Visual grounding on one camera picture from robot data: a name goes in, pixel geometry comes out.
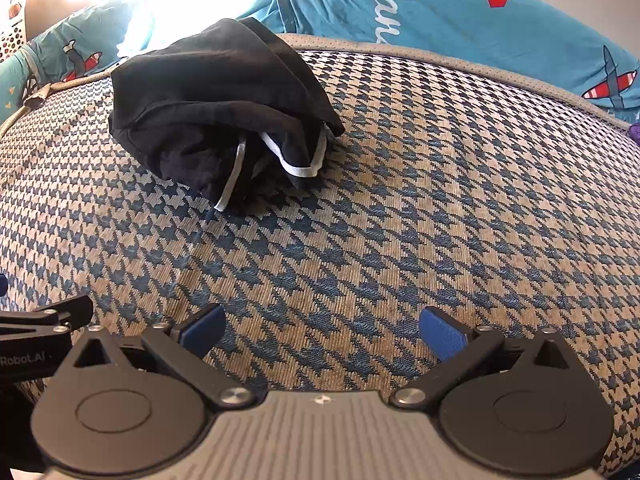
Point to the black garment with white stripes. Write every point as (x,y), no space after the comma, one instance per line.
(212,110)

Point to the purple floral cloth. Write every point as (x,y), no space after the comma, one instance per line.
(634,132)

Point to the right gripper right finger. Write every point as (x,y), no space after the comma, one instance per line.
(518,406)

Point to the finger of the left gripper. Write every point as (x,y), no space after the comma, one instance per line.
(71,313)

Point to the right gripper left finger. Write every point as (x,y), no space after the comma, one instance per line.
(118,409)

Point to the white perforated laundry basket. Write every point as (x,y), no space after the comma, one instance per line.
(13,29)

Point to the houndstooth blue beige mattress cover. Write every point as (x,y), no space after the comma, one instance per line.
(506,206)

